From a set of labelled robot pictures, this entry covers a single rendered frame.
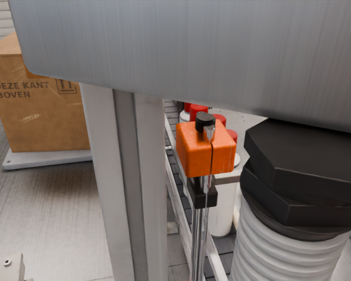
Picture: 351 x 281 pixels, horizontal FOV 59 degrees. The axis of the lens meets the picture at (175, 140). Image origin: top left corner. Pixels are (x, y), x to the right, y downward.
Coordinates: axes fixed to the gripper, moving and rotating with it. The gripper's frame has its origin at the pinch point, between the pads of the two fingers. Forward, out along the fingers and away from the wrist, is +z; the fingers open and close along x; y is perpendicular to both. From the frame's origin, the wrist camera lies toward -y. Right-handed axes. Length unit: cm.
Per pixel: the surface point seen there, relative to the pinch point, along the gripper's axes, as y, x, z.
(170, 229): -6.8, -7.0, 15.7
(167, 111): 0.6, 28.2, -9.8
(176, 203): -4.9, -7.0, 10.6
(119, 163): -15, -50, -4
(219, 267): -3.5, -29.8, 14.0
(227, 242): 1.9, -17.1, 16.1
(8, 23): -139, 349, -151
